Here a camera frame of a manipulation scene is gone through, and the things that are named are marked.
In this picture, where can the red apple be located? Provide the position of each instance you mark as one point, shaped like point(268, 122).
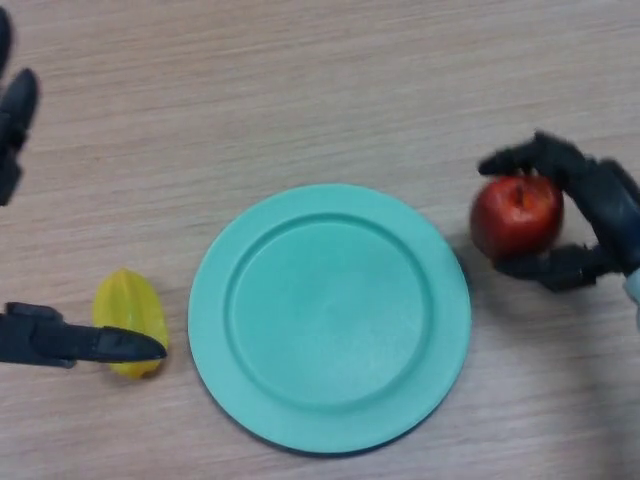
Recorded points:
point(515, 215)

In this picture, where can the green round plate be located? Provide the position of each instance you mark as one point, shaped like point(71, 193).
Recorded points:
point(330, 318)

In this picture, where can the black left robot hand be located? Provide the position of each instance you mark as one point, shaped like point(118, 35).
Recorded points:
point(15, 130)

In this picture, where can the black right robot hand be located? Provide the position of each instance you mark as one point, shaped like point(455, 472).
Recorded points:
point(595, 200)

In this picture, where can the yellow starfruit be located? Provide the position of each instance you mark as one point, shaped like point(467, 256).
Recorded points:
point(132, 310)

